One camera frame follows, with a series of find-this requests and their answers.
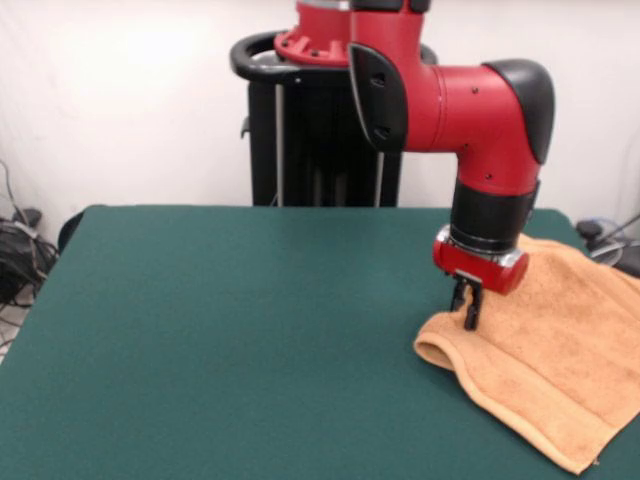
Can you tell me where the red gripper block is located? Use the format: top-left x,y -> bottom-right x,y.
432,224 -> 531,332

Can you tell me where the orange terry towel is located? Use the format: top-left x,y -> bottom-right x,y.
413,234 -> 640,475

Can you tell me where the dark green tablecloth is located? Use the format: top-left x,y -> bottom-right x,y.
0,203 -> 640,480

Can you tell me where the black cable tangle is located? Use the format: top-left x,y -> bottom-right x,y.
0,159 -> 60,351
574,214 -> 640,279

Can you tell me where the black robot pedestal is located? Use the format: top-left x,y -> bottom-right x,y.
229,30 -> 439,208

